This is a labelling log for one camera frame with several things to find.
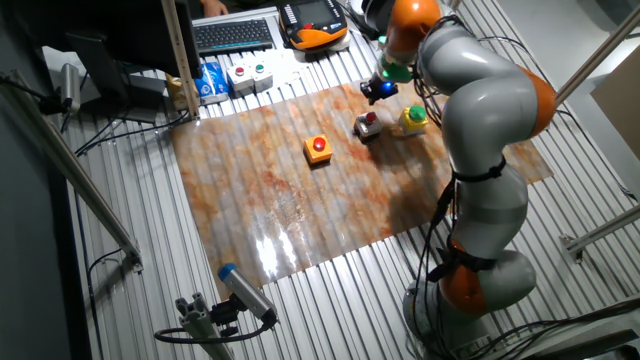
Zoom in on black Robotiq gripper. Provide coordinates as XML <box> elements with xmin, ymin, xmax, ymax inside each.
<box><xmin>360</xmin><ymin>75</ymin><xmax>400</xmax><ymax>106</ymax></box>

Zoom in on grey black box red button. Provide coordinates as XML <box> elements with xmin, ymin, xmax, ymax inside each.
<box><xmin>353</xmin><ymin>110</ymin><xmax>385</xmax><ymax>143</ymax></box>

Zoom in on yellow box green button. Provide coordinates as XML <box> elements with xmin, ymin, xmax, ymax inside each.
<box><xmin>398</xmin><ymin>104</ymin><xmax>430</xmax><ymax>137</ymax></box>

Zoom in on bare person hand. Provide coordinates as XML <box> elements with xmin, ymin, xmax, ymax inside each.
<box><xmin>202</xmin><ymin>0</ymin><xmax>230</xmax><ymax>17</ymax></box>

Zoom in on orange box red button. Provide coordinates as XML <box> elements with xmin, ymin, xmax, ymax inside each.
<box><xmin>302</xmin><ymin>133</ymin><xmax>334</xmax><ymax>166</ymax></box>

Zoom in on orange black teach pendant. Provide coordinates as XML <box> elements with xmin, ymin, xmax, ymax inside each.
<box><xmin>278</xmin><ymin>0</ymin><xmax>350</xmax><ymax>52</ymax></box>

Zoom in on white box small green button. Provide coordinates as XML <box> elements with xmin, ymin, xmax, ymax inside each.
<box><xmin>249</xmin><ymin>60</ymin><xmax>275</xmax><ymax>94</ymax></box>

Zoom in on white box small red button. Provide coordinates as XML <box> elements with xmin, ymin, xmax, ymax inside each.
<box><xmin>226</xmin><ymin>63</ymin><xmax>256</xmax><ymax>96</ymax></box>

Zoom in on marble pattern glossy mat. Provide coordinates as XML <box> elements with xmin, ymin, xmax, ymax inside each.
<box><xmin>171</xmin><ymin>73</ymin><xmax>555</xmax><ymax>301</ymax></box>

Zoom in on black computer keyboard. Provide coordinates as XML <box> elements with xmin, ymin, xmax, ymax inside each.
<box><xmin>192</xmin><ymin>18</ymin><xmax>275</xmax><ymax>56</ymax></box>

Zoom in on blue white tissue pack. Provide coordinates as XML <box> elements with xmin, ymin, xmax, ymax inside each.
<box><xmin>194</xmin><ymin>60</ymin><xmax>230</xmax><ymax>105</ymax></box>

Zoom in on yellow snack packet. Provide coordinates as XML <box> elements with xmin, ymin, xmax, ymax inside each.
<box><xmin>165</xmin><ymin>73</ymin><xmax>189</xmax><ymax>111</ymax></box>

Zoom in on brown cardboard panel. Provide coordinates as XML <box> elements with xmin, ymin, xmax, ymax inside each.
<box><xmin>590</xmin><ymin>58</ymin><xmax>640</xmax><ymax>161</ymax></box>

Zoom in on black computer monitor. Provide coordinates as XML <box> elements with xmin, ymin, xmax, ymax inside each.
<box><xmin>14</xmin><ymin>0</ymin><xmax>201</xmax><ymax>125</ymax></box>

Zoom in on long slanted aluminium beam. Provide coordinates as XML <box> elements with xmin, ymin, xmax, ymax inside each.
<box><xmin>0</xmin><ymin>69</ymin><xmax>145</xmax><ymax>274</ymax></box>

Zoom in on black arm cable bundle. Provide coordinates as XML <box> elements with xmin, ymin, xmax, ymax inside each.
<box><xmin>407</xmin><ymin>14</ymin><xmax>506</xmax><ymax>360</ymax></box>

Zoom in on beige upright profile post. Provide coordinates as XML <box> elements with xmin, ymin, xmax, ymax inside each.
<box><xmin>159</xmin><ymin>0</ymin><xmax>202</xmax><ymax>121</ymax></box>

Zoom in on silver camera with blue cap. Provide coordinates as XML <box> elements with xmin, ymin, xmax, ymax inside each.
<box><xmin>218</xmin><ymin>263</ymin><xmax>279</xmax><ymax>324</ymax></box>

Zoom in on silver aluminium frame beam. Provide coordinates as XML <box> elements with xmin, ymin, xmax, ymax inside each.
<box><xmin>555</xmin><ymin>4</ymin><xmax>640</xmax><ymax>95</ymax></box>
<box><xmin>558</xmin><ymin>204</ymin><xmax>640</xmax><ymax>265</ymax></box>

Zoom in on black floor cables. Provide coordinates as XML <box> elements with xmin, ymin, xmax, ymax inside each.
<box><xmin>74</xmin><ymin>109</ymin><xmax>191</xmax><ymax>157</ymax></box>

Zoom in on short aluminium camera profile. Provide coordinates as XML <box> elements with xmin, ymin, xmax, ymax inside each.
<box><xmin>174</xmin><ymin>292</ymin><xmax>234</xmax><ymax>360</ymax></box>

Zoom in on black camera cable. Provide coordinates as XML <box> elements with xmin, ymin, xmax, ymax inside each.
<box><xmin>153</xmin><ymin>309</ymin><xmax>277</xmax><ymax>345</ymax></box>

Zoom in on black base cables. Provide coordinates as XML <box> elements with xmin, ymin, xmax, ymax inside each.
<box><xmin>469</xmin><ymin>295</ymin><xmax>640</xmax><ymax>354</ymax></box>

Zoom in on plain silver camera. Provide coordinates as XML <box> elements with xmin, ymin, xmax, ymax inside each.
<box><xmin>59</xmin><ymin>63</ymin><xmax>82</xmax><ymax>112</ymax></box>

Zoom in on thin black cable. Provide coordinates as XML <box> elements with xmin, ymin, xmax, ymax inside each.
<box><xmin>85</xmin><ymin>247</ymin><xmax>124</xmax><ymax>360</ymax></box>

